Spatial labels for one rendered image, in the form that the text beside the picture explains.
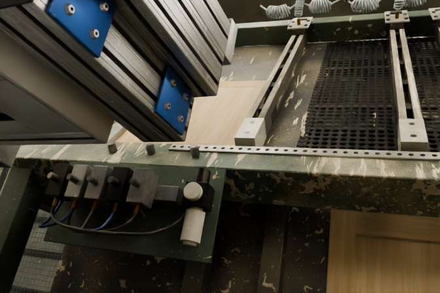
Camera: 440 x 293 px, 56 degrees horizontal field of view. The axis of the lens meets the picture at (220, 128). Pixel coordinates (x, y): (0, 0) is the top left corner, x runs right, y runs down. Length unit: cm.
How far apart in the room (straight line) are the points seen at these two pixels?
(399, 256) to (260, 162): 44
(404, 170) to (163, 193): 58
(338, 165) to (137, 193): 50
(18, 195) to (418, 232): 118
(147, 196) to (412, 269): 71
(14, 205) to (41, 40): 95
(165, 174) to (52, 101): 59
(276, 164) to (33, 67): 67
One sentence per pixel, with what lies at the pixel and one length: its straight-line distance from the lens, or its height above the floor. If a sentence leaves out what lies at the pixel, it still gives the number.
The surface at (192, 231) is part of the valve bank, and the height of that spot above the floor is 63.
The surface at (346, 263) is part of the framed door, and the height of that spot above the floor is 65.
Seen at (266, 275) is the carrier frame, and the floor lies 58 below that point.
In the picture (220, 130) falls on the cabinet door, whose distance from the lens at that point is 136.
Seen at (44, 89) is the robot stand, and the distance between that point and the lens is 61.
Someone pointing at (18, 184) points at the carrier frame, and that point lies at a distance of 147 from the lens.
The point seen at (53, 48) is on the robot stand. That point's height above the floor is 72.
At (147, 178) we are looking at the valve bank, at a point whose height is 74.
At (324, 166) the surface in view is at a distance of 107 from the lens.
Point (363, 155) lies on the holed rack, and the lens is 110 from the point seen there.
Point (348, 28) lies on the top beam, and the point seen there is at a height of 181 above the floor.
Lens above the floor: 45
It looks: 24 degrees up
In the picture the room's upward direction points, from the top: 10 degrees clockwise
